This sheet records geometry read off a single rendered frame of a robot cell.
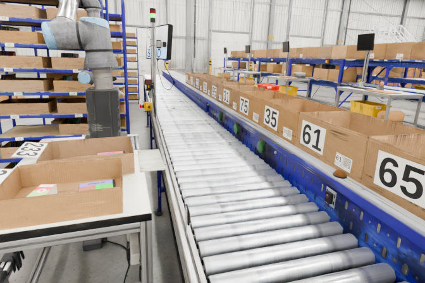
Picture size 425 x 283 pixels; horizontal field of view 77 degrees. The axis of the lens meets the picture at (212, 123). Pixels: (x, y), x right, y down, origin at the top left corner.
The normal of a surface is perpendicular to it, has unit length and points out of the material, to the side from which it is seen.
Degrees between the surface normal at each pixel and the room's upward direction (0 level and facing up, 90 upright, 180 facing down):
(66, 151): 89
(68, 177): 88
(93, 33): 89
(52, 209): 91
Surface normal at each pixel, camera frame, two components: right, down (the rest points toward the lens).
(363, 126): -0.96, 0.03
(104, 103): 0.30, 0.24
